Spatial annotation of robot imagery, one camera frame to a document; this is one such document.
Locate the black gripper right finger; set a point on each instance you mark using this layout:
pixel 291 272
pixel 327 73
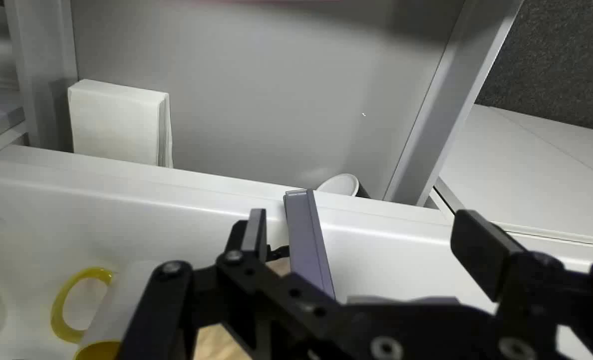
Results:
pixel 541 307

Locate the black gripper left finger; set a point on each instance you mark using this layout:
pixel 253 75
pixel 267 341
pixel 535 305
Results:
pixel 176 313

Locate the flat white box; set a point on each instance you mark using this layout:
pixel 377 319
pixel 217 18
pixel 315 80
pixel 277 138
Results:
pixel 116 123

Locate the small white round container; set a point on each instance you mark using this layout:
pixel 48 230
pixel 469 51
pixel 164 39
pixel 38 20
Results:
pixel 339 184

